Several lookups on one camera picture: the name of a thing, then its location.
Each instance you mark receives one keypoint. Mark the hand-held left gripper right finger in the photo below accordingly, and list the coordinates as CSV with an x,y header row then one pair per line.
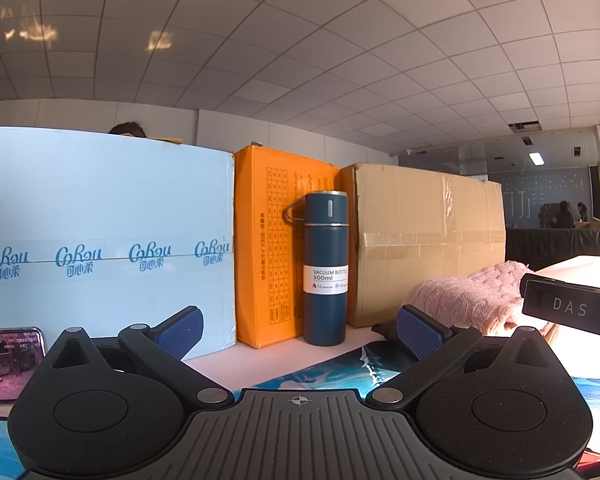
x,y
421,334

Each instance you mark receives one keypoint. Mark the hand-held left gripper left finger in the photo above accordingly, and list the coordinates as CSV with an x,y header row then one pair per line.
x,y
180,334

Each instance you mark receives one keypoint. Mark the pink knitted sweater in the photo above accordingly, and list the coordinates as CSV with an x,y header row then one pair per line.
x,y
470,295

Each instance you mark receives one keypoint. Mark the black partition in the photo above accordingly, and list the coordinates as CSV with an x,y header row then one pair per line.
x,y
545,247

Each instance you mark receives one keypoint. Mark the printed desk mat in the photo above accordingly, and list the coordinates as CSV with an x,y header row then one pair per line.
x,y
330,375

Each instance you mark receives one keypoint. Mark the orange cardboard box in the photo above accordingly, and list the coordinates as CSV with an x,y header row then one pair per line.
x,y
260,260

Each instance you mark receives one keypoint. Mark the brown taped cardboard box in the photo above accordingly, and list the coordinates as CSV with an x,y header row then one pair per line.
x,y
420,220

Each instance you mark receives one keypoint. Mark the dark blue vacuum bottle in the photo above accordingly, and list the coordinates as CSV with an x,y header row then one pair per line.
x,y
325,250

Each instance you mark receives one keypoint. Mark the light blue cardboard box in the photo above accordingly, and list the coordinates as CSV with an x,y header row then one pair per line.
x,y
105,200

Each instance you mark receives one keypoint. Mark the ceiling lamp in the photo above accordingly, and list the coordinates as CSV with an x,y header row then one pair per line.
x,y
535,157

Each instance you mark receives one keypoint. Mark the black smartphone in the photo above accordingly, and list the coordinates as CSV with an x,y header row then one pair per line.
x,y
7,365

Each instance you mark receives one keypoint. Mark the tan cardboard flap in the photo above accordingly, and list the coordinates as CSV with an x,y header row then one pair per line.
x,y
165,140

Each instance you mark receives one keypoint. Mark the dark wall board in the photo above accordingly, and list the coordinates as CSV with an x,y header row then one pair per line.
x,y
545,190

